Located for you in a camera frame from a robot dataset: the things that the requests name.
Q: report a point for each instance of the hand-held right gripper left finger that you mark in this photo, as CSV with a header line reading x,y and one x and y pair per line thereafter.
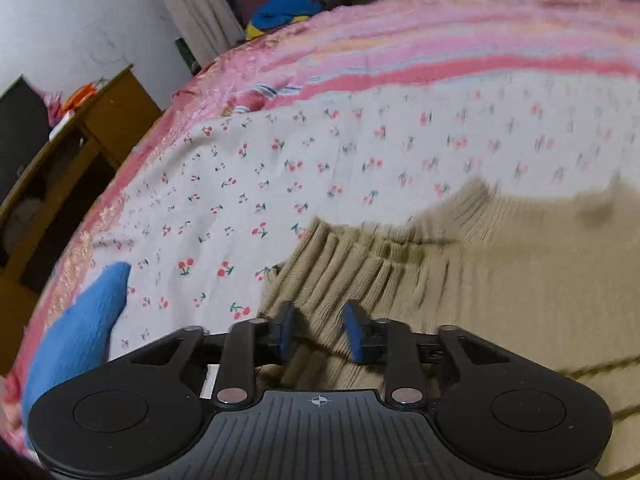
x,y
286,330

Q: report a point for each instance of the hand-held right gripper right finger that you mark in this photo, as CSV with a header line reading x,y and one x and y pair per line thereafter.
x,y
352,332

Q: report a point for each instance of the beige ribbed knit sweater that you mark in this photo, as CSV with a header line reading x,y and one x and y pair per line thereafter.
x,y
500,285

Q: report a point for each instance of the blue fleece cloth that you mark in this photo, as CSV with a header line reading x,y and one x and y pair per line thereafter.
x,y
75,335

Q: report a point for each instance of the wooden desk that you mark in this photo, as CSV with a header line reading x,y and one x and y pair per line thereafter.
x,y
120,105

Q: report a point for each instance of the dark green object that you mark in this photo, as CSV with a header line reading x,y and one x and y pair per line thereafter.
x,y
183,55

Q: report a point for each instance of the orange object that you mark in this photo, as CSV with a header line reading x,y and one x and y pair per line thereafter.
x,y
80,95

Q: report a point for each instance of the blue yellow blanket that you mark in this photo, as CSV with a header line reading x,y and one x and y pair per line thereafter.
x,y
285,7

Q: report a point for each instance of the black monitor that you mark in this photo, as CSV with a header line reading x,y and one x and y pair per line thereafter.
x,y
20,130

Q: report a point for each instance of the beige curtain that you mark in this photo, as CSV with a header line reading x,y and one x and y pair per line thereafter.
x,y
195,5

